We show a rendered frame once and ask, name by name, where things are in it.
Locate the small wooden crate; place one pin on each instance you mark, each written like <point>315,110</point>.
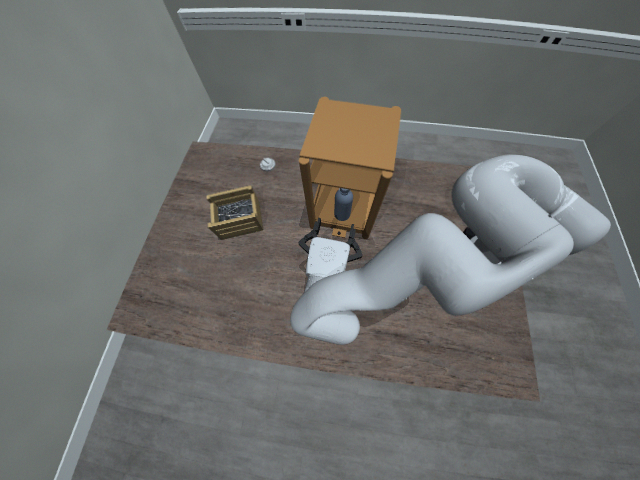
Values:
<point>240,226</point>

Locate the blue-grey cylinder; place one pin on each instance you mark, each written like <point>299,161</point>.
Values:
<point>343,204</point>

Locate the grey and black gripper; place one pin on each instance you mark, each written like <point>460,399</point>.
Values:
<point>328,257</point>

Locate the brown wooden shelving unit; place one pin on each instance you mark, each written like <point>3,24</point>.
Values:
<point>343,138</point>

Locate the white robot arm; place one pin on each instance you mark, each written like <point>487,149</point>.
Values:
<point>433,252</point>

